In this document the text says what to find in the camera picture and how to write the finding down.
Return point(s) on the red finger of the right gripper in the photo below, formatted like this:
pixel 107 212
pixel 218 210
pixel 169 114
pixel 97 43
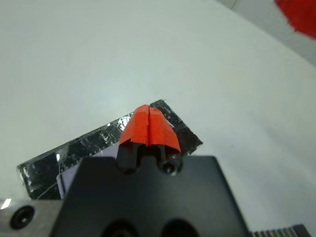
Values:
pixel 301 14

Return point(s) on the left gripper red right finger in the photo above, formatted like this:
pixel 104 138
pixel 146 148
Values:
pixel 161 133

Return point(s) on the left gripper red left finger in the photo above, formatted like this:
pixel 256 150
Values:
pixel 138 128

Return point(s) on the glossy black box lid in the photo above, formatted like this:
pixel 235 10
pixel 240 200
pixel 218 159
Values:
pixel 44 172

